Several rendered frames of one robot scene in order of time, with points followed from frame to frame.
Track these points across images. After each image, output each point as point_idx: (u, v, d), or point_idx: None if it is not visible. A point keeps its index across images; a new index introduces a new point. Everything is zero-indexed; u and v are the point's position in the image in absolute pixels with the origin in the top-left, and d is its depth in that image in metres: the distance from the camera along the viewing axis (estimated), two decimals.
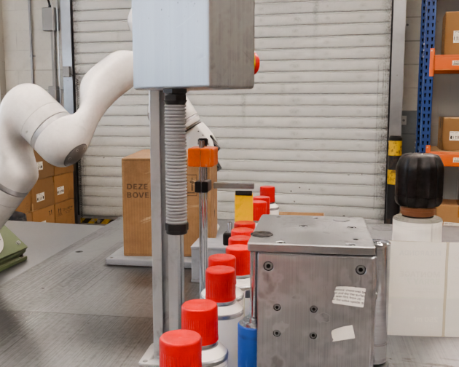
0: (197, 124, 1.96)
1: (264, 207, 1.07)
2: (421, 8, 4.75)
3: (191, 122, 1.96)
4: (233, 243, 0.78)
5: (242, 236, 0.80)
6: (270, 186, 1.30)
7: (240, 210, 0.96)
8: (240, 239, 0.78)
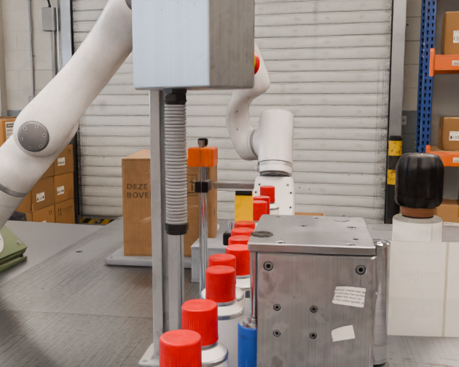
0: (291, 177, 1.39)
1: (264, 207, 1.07)
2: (421, 8, 4.75)
3: (286, 169, 1.39)
4: (233, 243, 0.78)
5: (242, 236, 0.80)
6: (270, 186, 1.30)
7: (240, 210, 0.96)
8: (240, 239, 0.78)
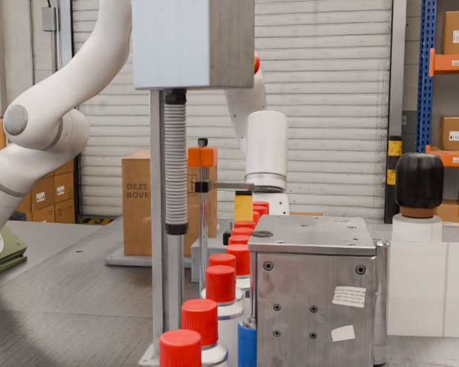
0: (285, 194, 1.15)
1: (254, 219, 0.96)
2: (421, 8, 4.75)
3: (279, 183, 1.14)
4: (233, 243, 0.78)
5: (242, 236, 0.80)
6: (262, 201, 1.09)
7: (240, 210, 0.96)
8: (240, 239, 0.78)
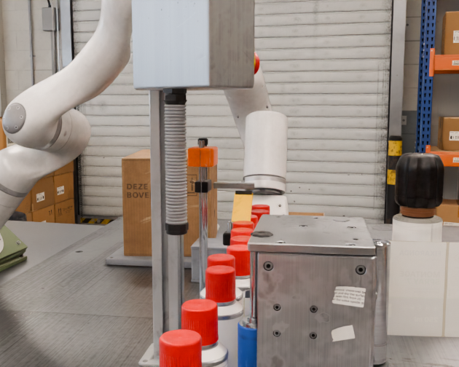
0: (284, 196, 1.12)
1: None
2: (421, 8, 4.75)
3: (278, 186, 1.11)
4: (236, 244, 0.78)
5: (244, 236, 0.80)
6: (261, 204, 1.06)
7: (239, 207, 0.94)
8: (242, 239, 0.78)
